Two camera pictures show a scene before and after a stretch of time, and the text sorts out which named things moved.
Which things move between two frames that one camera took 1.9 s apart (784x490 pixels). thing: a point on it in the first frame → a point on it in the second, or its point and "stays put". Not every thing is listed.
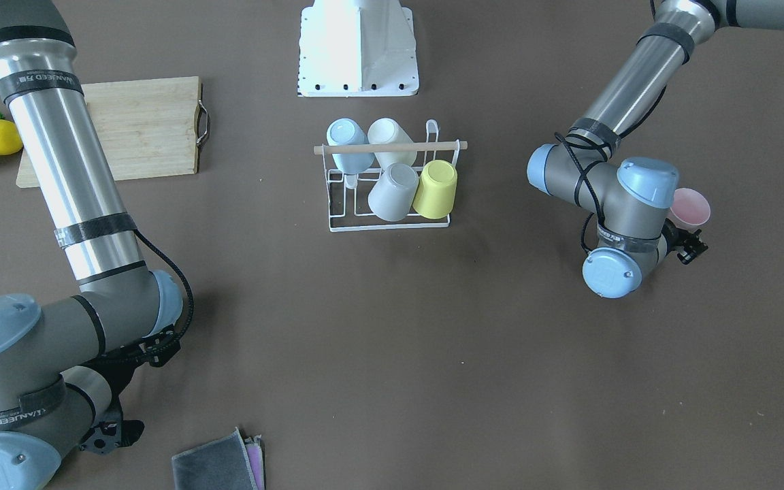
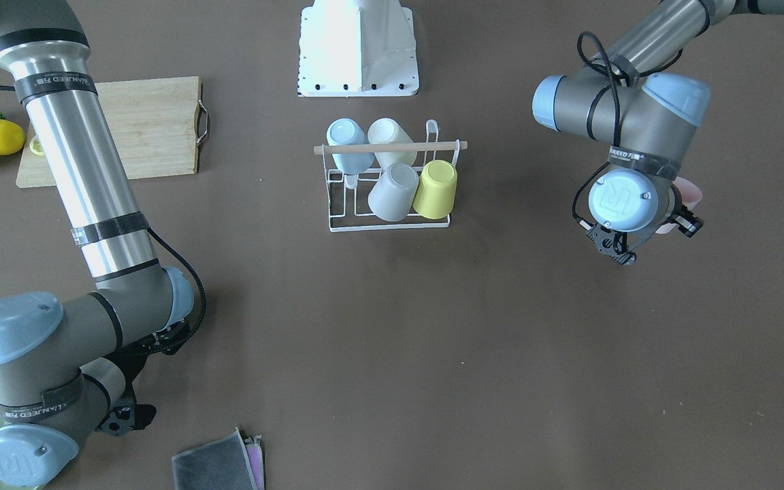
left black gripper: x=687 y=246 → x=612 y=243
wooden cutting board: x=148 y=128 stays put
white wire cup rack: x=390 y=186 stays put
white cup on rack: x=386 y=131 stays put
